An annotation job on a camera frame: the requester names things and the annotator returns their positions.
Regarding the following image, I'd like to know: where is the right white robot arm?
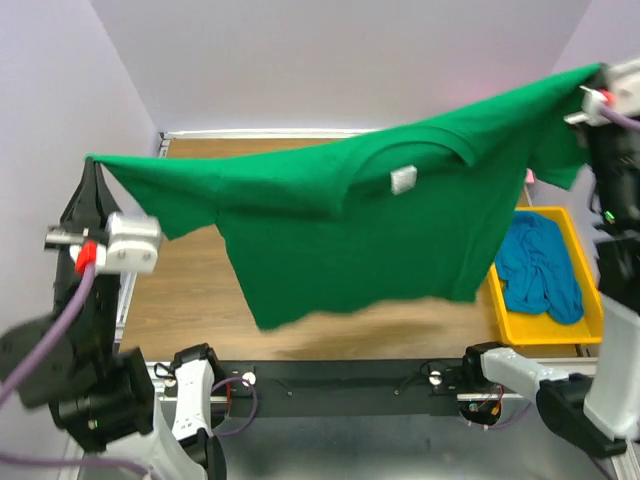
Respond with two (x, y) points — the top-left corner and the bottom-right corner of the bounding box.
(459, 60), (639, 459)

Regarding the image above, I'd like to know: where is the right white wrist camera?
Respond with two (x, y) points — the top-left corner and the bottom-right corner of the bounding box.
(564, 59), (639, 132)

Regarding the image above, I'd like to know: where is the green t shirt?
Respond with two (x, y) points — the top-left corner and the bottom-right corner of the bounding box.
(96, 64), (600, 330)

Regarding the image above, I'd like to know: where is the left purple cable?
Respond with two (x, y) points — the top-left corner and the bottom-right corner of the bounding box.
(0, 239), (259, 476)

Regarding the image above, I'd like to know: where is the blue crumpled t shirt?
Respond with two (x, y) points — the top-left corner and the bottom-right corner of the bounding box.
(495, 211), (584, 325)

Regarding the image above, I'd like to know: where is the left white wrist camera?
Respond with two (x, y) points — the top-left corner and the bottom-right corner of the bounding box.
(45, 212), (163, 275)

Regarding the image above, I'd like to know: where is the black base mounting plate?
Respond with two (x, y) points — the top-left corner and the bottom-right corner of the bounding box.
(209, 357), (506, 431)

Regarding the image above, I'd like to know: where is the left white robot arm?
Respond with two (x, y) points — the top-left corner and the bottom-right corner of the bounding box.
(1, 159), (227, 479)

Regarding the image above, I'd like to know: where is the yellow plastic bin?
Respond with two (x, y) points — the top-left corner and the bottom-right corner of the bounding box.
(487, 206), (603, 347)

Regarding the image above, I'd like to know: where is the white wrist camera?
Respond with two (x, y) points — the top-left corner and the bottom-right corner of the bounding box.
(45, 212), (163, 275)
(564, 59), (639, 132)

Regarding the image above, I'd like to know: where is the aluminium frame rail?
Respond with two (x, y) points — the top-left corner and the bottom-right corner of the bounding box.
(112, 129), (386, 351)

